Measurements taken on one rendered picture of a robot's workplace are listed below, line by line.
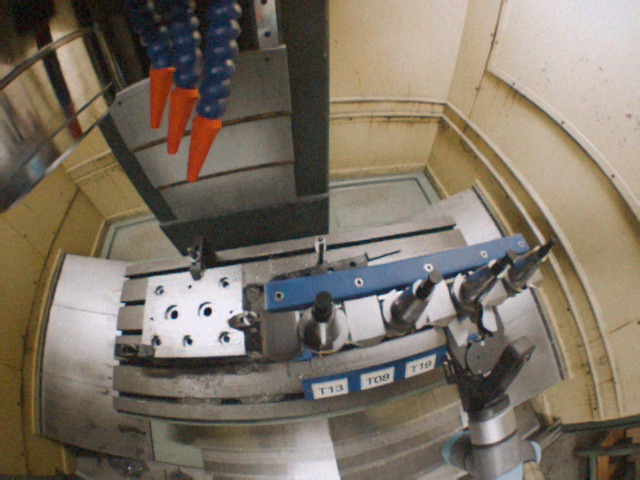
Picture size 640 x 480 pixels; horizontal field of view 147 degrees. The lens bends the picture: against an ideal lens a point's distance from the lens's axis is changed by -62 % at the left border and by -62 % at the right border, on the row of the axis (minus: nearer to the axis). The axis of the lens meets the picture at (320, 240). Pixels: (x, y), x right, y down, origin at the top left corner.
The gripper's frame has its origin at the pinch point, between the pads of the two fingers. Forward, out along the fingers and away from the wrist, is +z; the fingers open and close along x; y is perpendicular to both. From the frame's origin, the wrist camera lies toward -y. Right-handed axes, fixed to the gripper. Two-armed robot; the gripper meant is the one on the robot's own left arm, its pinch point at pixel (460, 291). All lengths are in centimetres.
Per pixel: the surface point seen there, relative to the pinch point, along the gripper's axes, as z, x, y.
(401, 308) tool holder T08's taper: -1.5, -12.9, -5.7
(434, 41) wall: 91, 42, -18
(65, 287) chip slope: 34, -139, 39
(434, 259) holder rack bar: 5.2, -4.2, -2.8
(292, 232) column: 53, -25, 51
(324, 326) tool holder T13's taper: -2.4, -22.4, -8.5
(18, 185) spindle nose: 2, -41, -29
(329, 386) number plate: -8.7, -21.9, 25.2
